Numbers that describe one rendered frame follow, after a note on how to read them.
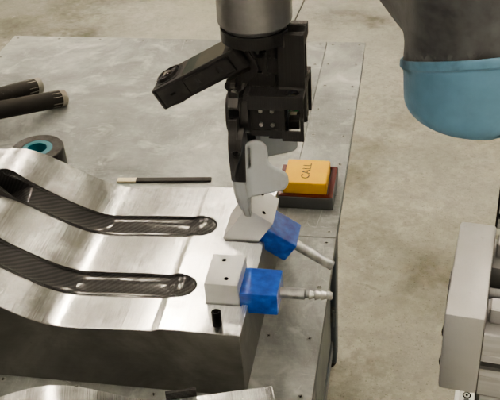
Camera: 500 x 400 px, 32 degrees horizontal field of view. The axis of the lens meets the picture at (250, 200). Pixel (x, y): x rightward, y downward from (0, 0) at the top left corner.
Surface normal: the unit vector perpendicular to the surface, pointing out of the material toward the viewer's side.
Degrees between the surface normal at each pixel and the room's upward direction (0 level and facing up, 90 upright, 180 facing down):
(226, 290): 90
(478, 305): 0
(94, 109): 0
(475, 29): 90
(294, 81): 90
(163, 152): 0
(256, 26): 90
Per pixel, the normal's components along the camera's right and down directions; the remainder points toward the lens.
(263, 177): -0.18, 0.37
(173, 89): -0.18, 0.58
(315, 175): -0.06, -0.82
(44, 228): 0.41, -0.70
